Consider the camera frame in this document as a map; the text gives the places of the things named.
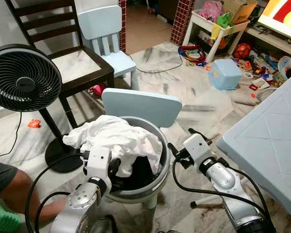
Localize white garment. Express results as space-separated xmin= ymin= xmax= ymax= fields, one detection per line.
xmin=63 ymin=115 xmax=163 ymax=178

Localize blue patterned bucket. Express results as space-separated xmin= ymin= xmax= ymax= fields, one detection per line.
xmin=278 ymin=56 xmax=291 ymax=81

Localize large light blue table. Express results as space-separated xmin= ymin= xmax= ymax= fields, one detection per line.
xmin=190 ymin=70 xmax=291 ymax=221

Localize white toy shelf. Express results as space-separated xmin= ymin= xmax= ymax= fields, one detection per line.
xmin=183 ymin=9 xmax=250 ymax=63

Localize orange ball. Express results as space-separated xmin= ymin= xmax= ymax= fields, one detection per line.
xmin=233 ymin=43 xmax=252 ymax=60

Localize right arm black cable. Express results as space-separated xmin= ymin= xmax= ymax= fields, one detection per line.
xmin=171 ymin=160 xmax=276 ymax=229

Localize pink toy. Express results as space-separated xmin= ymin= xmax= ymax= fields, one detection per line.
xmin=90 ymin=83 xmax=107 ymax=97

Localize light blue plastic container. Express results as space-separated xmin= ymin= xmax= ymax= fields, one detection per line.
xmin=208 ymin=59 xmax=243 ymax=91

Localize dark wooden chair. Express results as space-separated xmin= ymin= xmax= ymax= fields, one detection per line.
xmin=5 ymin=0 xmax=114 ymax=128

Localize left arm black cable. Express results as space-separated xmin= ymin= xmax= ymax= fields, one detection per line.
xmin=24 ymin=153 xmax=90 ymax=233

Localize green toy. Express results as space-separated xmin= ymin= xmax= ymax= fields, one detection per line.
xmin=216 ymin=12 xmax=233 ymax=29

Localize grey laundry basket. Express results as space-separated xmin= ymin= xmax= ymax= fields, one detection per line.
xmin=95 ymin=116 xmax=171 ymax=203

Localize television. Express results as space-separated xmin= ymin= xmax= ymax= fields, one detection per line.
xmin=258 ymin=0 xmax=291 ymax=42

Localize black floor cable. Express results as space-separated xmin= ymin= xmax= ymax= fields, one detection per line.
xmin=129 ymin=49 xmax=185 ymax=74

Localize person grey shirt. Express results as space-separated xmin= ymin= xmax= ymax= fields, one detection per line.
xmin=0 ymin=160 xmax=17 ymax=200

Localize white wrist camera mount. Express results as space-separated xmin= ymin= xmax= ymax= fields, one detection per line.
xmin=86 ymin=147 xmax=112 ymax=183
xmin=183 ymin=133 xmax=216 ymax=168

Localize yellow cloth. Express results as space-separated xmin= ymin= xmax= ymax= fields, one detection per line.
xmin=210 ymin=23 xmax=221 ymax=40

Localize light blue child chair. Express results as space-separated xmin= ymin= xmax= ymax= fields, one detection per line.
xmin=102 ymin=88 xmax=182 ymax=209
xmin=78 ymin=5 xmax=139 ymax=90

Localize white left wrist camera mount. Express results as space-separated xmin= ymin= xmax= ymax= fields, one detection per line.
xmin=86 ymin=147 xmax=112 ymax=183

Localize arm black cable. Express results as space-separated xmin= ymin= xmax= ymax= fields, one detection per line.
xmin=171 ymin=160 xmax=276 ymax=229
xmin=24 ymin=153 xmax=90 ymax=233

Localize black fan cable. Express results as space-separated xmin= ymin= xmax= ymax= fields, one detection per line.
xmin=0 ymin=112 xmax=22 ymax=160

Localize pink backpack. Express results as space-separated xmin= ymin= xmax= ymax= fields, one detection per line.
xmin=200 ymin=0 xmax=223 ymax=22

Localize cardboard box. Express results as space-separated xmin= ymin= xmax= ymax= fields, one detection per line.
xmin=222 ymin=0 xmax=258 ymax=25

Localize person green shorts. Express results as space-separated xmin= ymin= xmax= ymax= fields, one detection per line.
xmin=0 ymin=198 xmax=22 ymax=233

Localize person hand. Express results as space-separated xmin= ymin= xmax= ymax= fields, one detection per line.
xmin=36 ymin=198 xmax=67 ymax=225

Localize colourful toy rings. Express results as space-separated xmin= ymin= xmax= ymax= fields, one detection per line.
xmin=178 ymin=45 xmax=208 ymax=67

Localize red brick pillar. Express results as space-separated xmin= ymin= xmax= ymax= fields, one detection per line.
xmin=171 ymin=0 xmax=194 ymax=46

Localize black floor fan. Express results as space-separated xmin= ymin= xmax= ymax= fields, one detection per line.
xmin=0 ymin=44 xmax=83 ymax=173

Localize dark grey robot leg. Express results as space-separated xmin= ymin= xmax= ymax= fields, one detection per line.
xmin=87 ymin=215 xmax=118 ymax=233

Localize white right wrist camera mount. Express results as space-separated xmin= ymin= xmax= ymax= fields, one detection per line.
xmin=183 ymin=133 xmax=216 ymax=168

